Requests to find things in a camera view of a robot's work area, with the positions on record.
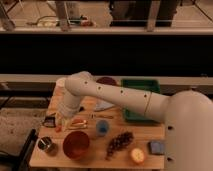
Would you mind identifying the white soft gripper fingers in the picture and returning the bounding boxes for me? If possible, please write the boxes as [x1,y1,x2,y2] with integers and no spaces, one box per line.
[55,117,72,131]

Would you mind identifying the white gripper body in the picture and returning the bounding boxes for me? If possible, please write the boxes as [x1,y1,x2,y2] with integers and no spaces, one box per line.
[58,103,78,119]

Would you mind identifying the orange red pepper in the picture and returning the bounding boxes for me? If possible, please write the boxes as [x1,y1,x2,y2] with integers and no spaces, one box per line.
[55,125,62,133]

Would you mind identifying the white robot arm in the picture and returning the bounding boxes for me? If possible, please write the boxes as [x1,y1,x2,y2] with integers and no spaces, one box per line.
[58,71,213,171]

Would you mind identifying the metal cup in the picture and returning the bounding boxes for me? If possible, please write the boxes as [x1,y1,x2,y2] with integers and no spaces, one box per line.
[38,136,58,156]

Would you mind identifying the blue plastic cup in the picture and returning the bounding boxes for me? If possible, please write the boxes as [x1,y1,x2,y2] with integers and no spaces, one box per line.
[96,120,109,136]

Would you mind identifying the small dark tin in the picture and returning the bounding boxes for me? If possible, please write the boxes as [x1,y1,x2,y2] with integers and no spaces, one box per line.
[43,116,56,128]

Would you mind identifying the yellow banana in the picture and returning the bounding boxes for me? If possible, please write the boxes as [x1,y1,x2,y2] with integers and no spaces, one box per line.
[67,120,87,130]

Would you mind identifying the red orange bowl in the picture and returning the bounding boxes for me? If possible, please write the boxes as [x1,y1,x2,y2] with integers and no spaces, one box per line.
[63,131,90,160]

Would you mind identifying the grey blue cloth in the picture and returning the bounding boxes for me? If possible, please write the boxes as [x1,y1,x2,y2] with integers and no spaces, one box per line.
[94,100,114,112]

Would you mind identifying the purple bowl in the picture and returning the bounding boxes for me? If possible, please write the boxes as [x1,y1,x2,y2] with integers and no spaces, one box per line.
[96,77,117,86]

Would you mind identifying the bunch of dark grapes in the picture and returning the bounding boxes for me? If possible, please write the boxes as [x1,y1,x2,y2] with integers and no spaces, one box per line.
[105,131,134,160]

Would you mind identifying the green plastic tray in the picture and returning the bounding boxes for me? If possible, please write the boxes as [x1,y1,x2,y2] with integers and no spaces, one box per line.
[121,79,161,123]

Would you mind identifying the blue sponge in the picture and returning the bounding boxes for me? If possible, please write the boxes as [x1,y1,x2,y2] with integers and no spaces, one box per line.
[148,140,165,155]

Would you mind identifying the black chair frame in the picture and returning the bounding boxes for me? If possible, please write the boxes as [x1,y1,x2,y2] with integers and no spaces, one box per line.
[12,129,37,171]

